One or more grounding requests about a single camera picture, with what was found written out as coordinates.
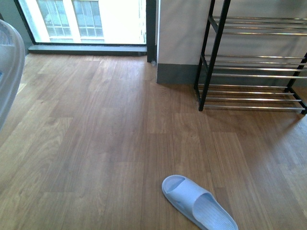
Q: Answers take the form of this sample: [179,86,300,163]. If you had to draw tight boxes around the black metal shoe rack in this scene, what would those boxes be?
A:
[193,0,307,114]

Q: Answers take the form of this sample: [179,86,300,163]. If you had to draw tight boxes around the light blue slide slipper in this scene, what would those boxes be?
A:
[162,175,238,230]

